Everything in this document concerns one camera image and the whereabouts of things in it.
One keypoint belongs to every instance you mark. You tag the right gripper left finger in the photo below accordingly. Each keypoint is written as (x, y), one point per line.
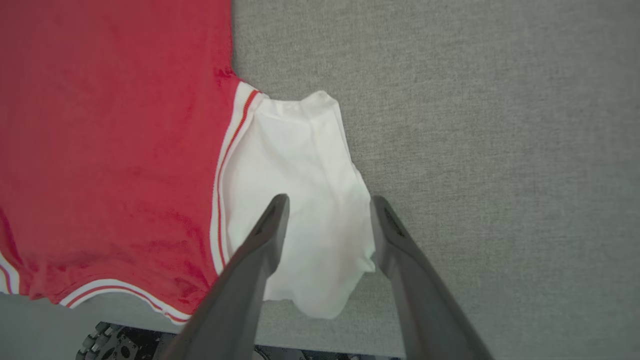
(240, 290)

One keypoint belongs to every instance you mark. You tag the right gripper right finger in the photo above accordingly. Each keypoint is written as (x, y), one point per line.
(420, 300)

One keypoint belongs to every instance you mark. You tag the red and white jersey shirt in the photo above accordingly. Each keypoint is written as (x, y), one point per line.
(125, 150)

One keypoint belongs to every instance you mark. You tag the grey fabric sofa cushion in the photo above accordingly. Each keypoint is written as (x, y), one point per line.
(475, 125)

